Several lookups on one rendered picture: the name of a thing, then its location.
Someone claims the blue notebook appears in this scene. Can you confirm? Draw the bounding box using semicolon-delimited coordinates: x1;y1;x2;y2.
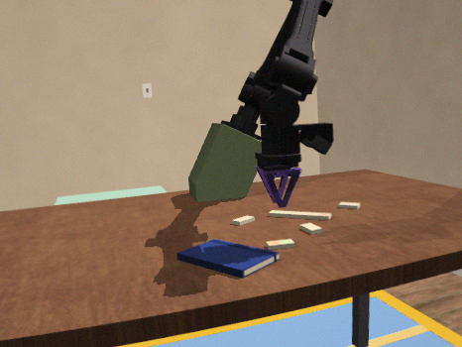
176;239;280;279

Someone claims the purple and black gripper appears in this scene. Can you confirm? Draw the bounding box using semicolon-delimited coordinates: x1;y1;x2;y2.
255;125;301;207

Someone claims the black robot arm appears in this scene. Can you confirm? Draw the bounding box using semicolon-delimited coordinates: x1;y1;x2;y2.
221;0;333;155

